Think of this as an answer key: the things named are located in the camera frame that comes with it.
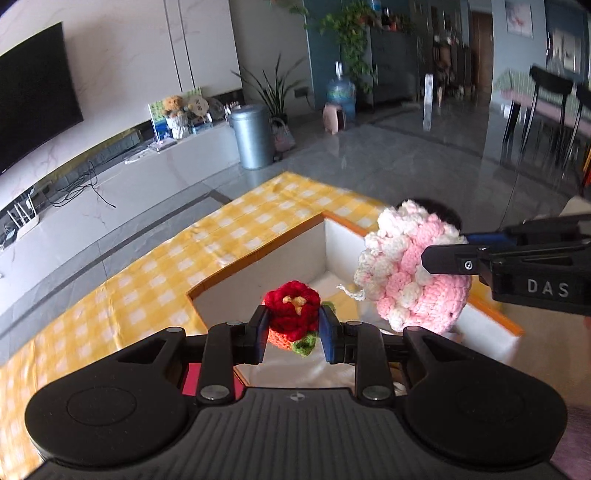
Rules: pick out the blue water jug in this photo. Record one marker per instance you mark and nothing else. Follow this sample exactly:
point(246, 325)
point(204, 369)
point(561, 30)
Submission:
point(341, 92)

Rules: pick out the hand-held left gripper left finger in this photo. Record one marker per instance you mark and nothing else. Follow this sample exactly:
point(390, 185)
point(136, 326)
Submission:
point(261, 334)

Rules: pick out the grey metal trash can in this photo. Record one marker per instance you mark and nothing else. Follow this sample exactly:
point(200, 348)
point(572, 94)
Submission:
point(251, 138)

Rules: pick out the blue photo calendar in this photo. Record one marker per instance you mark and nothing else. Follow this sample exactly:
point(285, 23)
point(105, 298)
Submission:
point(159, 124)

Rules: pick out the small brown teddy bear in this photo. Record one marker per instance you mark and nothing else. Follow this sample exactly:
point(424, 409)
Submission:
point(173, 105)

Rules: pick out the purple cloth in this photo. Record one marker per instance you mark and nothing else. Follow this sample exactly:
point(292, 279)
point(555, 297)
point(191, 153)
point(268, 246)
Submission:
point(575, 443)

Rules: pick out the black television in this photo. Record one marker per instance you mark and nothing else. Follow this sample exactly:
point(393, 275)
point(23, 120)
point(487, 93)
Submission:
point(32, 97)

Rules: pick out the white cardboard box orange rim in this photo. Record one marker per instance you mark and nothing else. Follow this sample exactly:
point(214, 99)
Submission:
point(339, 249)

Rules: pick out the framed wall picture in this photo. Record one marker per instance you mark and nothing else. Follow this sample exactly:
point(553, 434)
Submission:
point(518, 17)

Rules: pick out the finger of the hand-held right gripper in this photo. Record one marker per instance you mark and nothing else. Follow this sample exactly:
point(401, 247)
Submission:
point(489, 237)
point(452, 259)

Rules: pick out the black dining chair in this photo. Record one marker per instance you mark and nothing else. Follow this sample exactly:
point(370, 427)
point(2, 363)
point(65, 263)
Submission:
point(547, 81)

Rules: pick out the white television cabinet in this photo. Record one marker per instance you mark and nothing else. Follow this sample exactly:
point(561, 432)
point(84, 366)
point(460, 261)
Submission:
point(138, 184)

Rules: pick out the yellow checked tablecloth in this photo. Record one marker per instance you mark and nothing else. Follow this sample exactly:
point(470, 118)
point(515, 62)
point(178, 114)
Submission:
point(138, 286)

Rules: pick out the red box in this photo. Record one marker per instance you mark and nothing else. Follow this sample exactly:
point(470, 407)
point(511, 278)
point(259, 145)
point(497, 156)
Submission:
point(191, 379)

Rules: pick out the dark grey cabinet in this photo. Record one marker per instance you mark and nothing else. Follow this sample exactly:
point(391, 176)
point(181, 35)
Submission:
point(392, 64)

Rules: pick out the trailing green plant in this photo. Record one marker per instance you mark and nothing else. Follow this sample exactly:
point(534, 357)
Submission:
point(351, 32)

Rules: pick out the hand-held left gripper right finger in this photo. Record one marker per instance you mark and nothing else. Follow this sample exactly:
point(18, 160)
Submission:
point(328, 337)

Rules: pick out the pink space heater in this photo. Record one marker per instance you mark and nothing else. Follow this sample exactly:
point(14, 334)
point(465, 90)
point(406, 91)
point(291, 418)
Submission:
point(333, 120)

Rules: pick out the white router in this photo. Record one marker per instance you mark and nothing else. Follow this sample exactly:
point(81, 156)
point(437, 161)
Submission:
point(23, 221)

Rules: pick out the red crocheted flower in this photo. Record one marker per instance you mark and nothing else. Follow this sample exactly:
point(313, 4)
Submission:
point(291, 307)

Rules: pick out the white standing sign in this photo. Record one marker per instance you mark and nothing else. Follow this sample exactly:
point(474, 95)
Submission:
point(428, 104)

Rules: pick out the woven basket bag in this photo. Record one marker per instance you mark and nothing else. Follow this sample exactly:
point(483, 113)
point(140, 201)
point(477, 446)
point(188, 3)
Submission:
point(282, 137)

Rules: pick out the pink white crochet ball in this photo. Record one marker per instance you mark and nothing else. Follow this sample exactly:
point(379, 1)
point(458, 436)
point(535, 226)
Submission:
point(401, 281)

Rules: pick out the round paper fan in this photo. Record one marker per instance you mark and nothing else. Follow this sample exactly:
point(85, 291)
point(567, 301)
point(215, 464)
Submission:
point(197, 105)

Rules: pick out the dining table green cloth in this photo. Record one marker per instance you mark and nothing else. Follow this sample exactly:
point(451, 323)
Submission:
point(512, 83)

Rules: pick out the long-leaved potted plant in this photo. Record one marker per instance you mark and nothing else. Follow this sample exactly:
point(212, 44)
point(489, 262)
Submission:
point(274, 92)

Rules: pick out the teddy bear toy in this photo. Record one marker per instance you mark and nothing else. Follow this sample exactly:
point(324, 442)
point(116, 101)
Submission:
point(178, 127)

